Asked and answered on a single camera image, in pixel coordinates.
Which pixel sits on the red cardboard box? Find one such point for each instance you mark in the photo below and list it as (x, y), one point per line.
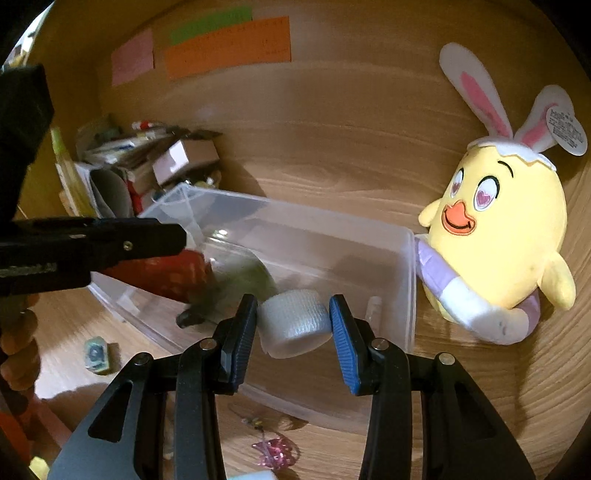
(161, 277)

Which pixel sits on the red and white carton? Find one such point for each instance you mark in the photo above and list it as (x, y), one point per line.
(135, 196)

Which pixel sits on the small beaded charm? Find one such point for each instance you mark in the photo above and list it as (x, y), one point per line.
(253, 422)

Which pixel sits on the white bandage roll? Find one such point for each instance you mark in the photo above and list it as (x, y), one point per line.
(293, 323)

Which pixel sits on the yellow chick plush toy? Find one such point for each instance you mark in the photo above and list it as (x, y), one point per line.
(508, 230)

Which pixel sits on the green sticky note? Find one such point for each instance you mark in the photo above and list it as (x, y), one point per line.
(210, 25)

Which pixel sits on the small clear packet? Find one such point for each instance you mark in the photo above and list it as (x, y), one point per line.
(98, 356)

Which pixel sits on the orange sticky note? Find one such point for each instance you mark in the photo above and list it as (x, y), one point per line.
(226, 48)

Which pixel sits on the pink sticky note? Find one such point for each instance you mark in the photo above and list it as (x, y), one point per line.
(131, 57)

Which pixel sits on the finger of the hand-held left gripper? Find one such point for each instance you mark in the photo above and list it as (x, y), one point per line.
(115, 242)

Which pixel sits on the person's orange clothing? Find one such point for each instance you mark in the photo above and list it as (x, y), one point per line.
(14, 434)

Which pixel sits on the dark green bottle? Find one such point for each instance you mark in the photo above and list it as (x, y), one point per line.
(249, 281)

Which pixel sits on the pink charm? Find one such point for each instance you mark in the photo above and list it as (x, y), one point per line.
(273, 453)

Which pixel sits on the yellow-green plastic bottle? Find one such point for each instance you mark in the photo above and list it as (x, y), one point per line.
(69, 180)

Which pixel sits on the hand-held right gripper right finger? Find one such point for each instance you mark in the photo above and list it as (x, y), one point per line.
(344, 346)

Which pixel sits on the folded white papers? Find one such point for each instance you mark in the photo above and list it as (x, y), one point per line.
(108, 184)

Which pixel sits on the long white and red box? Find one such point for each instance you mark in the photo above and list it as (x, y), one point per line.
(145, 124)

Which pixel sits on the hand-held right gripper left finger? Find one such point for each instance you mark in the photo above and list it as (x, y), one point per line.
(242, 344)

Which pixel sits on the person's left hand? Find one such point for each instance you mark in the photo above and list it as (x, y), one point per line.
(21, 350)

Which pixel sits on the clear plastic storage bin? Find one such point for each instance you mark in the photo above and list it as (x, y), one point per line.
(323, 249)

